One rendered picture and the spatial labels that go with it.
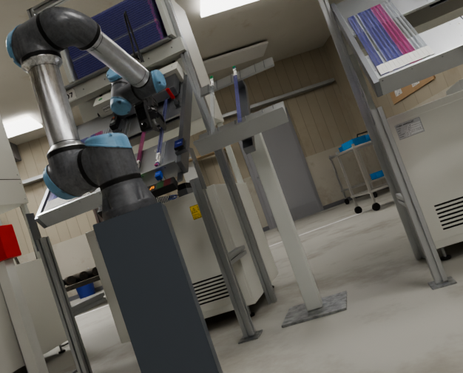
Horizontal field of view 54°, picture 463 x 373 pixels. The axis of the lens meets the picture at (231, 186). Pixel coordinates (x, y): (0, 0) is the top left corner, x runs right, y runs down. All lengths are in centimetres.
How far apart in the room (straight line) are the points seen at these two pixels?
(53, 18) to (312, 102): 826
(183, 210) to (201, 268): 28
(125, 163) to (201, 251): 94
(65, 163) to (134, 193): 22
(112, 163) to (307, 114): 825
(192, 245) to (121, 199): 93
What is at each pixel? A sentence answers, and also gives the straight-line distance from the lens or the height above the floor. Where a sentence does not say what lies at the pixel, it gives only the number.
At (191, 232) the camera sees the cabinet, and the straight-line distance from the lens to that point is 210.
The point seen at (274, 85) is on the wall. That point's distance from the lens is 940.
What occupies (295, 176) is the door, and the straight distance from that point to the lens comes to 903.
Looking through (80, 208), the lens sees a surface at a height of 70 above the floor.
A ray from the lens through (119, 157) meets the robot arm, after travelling 124.
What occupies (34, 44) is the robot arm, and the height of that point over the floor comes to 110.
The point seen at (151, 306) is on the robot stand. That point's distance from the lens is 120.
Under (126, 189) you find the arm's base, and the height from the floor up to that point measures 61.
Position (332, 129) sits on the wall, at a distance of 942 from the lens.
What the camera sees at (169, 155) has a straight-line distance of 185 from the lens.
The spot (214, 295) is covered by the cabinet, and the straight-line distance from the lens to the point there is 212.
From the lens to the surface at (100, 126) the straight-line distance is 244.
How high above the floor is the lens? 45
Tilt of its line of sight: 4 degrees up
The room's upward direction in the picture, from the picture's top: 20 degrees counter-clockwise
